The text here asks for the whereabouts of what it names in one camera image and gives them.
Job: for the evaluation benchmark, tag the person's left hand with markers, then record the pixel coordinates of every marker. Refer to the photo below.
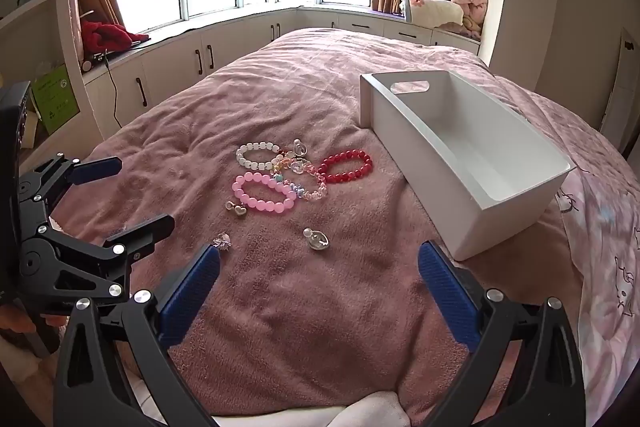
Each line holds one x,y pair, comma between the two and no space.
15,323

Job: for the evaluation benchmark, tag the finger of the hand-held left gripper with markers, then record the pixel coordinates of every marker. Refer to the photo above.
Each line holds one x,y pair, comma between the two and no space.
120,239
97,169

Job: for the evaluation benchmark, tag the cream floral blanket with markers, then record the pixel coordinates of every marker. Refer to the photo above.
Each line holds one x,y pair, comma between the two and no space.
430,9

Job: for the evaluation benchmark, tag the clear crystal charm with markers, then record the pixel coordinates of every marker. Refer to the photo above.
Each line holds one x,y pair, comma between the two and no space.
299,147

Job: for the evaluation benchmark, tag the white wall shelf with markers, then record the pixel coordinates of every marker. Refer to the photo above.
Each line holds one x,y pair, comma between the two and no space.
30,9

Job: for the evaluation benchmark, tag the pink cartoon printed sheet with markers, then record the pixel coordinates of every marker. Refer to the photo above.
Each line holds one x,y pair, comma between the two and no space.
600,217

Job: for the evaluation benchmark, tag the pink plush blanket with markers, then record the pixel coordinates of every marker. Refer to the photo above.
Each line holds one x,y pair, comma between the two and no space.
470,2

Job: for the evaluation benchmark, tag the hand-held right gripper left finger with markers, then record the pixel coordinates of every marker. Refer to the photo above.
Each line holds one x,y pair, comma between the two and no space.
192,294

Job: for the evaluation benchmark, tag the silver heart charm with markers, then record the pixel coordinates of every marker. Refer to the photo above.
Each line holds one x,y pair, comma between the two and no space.
240,210

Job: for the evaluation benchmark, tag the red cloth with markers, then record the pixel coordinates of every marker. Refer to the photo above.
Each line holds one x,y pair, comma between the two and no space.
107,38

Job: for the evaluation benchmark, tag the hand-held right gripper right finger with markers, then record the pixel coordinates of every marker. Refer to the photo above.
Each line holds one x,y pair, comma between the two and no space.
447,299

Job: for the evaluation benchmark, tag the small pink crystal charm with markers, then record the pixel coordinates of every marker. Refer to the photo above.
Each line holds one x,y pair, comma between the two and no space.
222,241

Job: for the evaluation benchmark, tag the person's white clothing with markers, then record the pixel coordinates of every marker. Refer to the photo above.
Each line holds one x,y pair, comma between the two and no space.
370,412

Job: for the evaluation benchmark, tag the pink fleece blanket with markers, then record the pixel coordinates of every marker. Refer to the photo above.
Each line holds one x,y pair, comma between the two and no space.
300,332

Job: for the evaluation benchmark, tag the white window seat cabinets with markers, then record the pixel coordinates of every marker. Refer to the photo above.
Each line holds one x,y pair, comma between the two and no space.
165,62

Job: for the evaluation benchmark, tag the white plastic storage box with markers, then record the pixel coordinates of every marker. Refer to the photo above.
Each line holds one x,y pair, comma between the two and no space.
415,167

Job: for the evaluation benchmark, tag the pink padded panel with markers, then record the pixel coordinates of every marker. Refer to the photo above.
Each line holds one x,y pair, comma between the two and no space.
74,7

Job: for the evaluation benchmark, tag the green cardboard box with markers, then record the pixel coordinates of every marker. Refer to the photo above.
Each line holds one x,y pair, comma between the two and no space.
55,99

